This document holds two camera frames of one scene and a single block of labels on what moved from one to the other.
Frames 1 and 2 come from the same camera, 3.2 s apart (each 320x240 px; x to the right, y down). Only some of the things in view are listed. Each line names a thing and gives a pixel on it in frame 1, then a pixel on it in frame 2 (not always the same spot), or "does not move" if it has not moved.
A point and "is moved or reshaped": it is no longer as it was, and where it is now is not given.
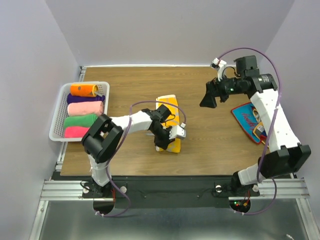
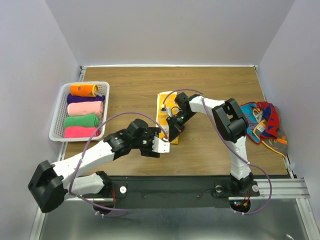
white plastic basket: (57, 128) does not move
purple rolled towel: (71, 98) does not move
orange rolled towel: (85, 90) does not move
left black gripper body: (161, 134) to (145, 143)
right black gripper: (213, 87) to (175, 130)
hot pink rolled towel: (75, 132) does not move
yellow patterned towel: (170, 101) is moved or reshaped
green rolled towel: (85, 120) does not move
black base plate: (140, 192) does not move
